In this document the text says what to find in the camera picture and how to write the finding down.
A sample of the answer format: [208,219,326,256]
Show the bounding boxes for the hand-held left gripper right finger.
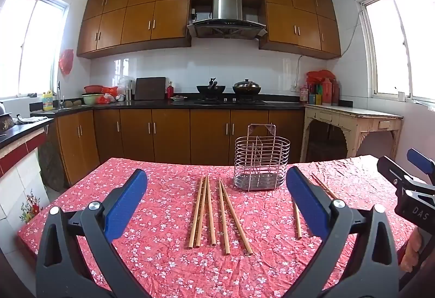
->
[282,166,400,298]

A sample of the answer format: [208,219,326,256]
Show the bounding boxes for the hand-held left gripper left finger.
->
[36,168,150,298]

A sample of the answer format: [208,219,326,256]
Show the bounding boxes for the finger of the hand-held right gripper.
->
[377,155,414,197]
[406,148,435,186]

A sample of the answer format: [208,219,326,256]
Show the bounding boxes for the metal wire utensil holder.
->
[234,124,291,192]

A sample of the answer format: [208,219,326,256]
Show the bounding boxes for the person's right hand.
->
[399,228,421,273]

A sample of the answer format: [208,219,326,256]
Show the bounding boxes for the red floral tablecloth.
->
[18,155,429,298]

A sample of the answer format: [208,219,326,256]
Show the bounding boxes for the white worn side table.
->
[303,104,405,163]

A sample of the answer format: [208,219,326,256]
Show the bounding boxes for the wooden lower kitchen cabinets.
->
[54,107,306,185]

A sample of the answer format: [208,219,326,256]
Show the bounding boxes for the dark cloth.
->
[38,141,66,192]

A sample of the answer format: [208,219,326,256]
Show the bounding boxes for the black kitchen countertop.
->
[30,98,353,118]

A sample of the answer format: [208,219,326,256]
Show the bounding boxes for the green and yellow box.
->
[308,83,323,105]

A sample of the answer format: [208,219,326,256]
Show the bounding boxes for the large red bottles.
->
[321,77,340,106]

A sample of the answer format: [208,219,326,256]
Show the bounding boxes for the red plastic bag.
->
[97,87,118,104]

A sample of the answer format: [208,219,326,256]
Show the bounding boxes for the green plastic basin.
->
[82,93,105,105]

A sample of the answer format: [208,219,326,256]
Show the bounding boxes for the dark brown cutting board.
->
[135,77,167,101]

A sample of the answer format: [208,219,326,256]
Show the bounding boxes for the white framed window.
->
[355,0,435,102]

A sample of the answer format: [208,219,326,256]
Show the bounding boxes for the red bag over bottles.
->
[306,70,336,85]

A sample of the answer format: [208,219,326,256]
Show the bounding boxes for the black gas stove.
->
[194,97,268,106]

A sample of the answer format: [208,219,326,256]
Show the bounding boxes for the black side counter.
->
[0,118,55,149]

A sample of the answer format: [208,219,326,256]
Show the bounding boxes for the wok with glass lid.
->
[232,78,262,96]

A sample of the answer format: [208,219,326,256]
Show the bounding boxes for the grey rag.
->
[15,115,48,125]

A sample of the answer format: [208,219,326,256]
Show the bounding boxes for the metal faucet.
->
[56,81,65,110]

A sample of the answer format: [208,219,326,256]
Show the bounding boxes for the yellow detergent bottle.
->
[42,89,54,111]

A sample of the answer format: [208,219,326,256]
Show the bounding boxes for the dark pot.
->
[0,102,16,134]

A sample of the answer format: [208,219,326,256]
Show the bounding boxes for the steel range hood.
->
[187,0,268,39]

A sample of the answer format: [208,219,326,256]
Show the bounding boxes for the black wok with handle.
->
[196,78,226,95]

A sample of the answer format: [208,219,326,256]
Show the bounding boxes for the white wall cable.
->
[295,14,361,88]

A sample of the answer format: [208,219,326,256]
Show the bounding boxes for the red bag hanging on wall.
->
[59,49,74,75]

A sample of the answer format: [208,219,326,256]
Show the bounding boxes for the wooden upper wall cabinets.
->
[76,0,342,59]

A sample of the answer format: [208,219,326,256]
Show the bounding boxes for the window with yellow frame top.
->
[0,0,71,100]

